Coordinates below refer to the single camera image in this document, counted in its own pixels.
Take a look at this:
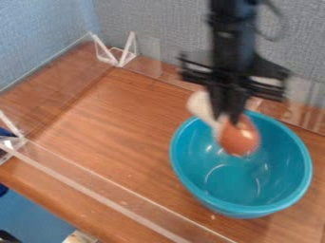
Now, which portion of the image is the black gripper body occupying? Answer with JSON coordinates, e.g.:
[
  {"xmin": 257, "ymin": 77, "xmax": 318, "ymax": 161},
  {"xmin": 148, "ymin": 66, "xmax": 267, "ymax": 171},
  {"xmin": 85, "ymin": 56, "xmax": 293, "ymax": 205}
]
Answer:
[{"xmin": 179, "ymin": 31, "xmax": 291, "ymax": 102}]

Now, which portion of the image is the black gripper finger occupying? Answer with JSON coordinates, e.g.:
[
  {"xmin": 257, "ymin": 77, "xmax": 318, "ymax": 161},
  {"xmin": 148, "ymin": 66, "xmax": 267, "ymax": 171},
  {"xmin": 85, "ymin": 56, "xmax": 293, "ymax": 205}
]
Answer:
[
  {"xmin": 227, "ymin": 87, "xmax": 250, "ymax": 125},
  {"xmin": 208, "ymin": 84, "xmax": 228, "ymax": 119}
]

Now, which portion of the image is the brown toy mushroom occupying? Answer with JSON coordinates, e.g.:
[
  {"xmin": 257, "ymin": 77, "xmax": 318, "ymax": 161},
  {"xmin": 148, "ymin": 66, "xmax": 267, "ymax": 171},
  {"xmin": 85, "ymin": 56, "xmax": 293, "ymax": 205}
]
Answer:
[{"xmin": 187, "ymin": 90, "xmax": 262, "ymax": 157}]

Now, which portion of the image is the blue plastic bowl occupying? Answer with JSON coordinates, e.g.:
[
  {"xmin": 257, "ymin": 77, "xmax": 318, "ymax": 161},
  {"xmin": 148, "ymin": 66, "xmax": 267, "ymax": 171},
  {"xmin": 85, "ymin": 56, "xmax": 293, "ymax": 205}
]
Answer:
[{"xmin": 168, "ymin": 111, "xmax": 313, "ymax": 218}]

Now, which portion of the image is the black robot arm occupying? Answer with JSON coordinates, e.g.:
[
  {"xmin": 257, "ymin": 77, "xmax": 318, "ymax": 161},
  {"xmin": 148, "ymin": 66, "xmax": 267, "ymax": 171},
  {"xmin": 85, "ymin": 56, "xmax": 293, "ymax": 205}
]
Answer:
[{"xmin": 179, "ymin": 0, "xmax": 291, "ymax": 123}]

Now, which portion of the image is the clear acrylic back barrier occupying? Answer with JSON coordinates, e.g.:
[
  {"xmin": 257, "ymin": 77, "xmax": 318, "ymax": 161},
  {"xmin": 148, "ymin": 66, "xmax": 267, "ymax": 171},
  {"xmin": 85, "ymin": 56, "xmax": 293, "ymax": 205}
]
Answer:
[{"xmin": 124, "ymin": 34, "xmax": 325, "ymax": 136}]

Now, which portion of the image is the clear acrylic barrier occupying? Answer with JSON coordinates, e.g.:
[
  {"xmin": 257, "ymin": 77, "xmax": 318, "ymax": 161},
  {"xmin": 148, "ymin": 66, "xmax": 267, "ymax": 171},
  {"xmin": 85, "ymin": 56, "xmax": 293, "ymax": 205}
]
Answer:
[
  {"xmin": 0, "ymin": 110, "xmax": 236, "ymax": 243},
  {"xmin": 124, "ymin": 34, "xmax": 325, "ymax": 136}
]

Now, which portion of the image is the clear acrylic front barrier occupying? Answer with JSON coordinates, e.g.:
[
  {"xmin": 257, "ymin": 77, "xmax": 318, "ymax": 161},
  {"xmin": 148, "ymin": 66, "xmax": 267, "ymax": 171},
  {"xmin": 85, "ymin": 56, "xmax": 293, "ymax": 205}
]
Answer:
[{"xmin": 0, "ymin": 110, "xmax": 236, "ymax": 243}]

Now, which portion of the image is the blue object at left edge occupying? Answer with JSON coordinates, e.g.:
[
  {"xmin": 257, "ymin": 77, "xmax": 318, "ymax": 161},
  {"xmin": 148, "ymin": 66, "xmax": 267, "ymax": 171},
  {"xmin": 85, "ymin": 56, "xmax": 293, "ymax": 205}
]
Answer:
[{"xmin": 0, "ymin": 126, "xmax": 17, "ymax": 197}]

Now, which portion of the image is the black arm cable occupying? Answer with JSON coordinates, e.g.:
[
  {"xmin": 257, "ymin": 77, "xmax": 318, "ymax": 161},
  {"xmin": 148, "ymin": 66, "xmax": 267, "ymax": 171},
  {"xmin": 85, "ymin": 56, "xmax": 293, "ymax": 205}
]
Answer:
[{"xmin": 258, "ymin": 0, "xmax": 289, "ymax": 44}]

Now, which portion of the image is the clear acrylic corner bracket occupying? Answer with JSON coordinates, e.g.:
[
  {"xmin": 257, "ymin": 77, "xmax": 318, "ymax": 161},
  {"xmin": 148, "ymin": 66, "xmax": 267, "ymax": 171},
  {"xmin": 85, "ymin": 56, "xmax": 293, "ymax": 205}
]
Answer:
[{"xmin": 89, "ymin": 31, "xmax": 137, "ymax": 67}]

